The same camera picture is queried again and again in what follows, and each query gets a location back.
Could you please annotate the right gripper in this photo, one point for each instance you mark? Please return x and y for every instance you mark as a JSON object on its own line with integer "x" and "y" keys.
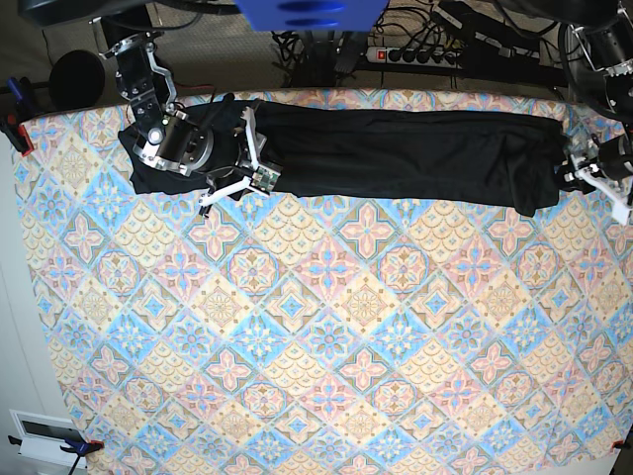
{"x": 236, "y": 146}

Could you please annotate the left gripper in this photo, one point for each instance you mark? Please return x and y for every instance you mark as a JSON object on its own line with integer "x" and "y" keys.
{"x": 611, "y": 160}

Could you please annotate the black t-shirt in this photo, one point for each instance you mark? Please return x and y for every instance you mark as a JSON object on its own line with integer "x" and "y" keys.
{"x": 487, "y": 158}

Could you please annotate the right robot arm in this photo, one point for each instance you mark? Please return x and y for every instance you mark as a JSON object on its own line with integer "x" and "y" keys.
{"x": 175, "y": 149}

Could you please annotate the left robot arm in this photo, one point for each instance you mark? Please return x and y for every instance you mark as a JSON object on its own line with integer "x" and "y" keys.
{"x": 604, "y": 33}

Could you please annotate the black round stool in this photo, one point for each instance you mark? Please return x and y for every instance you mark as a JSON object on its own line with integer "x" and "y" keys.
{"x": 76, "y": 81}

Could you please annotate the patterned tablecloth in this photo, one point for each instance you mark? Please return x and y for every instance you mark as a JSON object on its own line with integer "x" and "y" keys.
{"x": 326, "y": 335}

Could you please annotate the white power strip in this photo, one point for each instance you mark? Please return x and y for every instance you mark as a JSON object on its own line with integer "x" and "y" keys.
{"x": 435, "y": 57}

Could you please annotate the red black clamp left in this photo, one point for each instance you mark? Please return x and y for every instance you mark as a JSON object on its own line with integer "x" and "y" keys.
{"x": 16, "y": 134}

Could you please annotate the blue clamp bottom left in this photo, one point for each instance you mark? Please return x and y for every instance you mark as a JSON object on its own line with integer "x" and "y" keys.
{"x": 74, "y": 446}

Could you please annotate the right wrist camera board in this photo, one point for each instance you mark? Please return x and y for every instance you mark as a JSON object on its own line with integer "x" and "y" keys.
{"x": 264, "y": 179}

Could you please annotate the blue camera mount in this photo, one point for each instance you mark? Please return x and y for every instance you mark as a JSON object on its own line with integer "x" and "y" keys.
{"x": 312, "y": 15}

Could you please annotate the white wall vent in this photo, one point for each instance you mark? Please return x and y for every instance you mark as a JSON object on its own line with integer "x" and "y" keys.
{"x": 42, "y": 437}

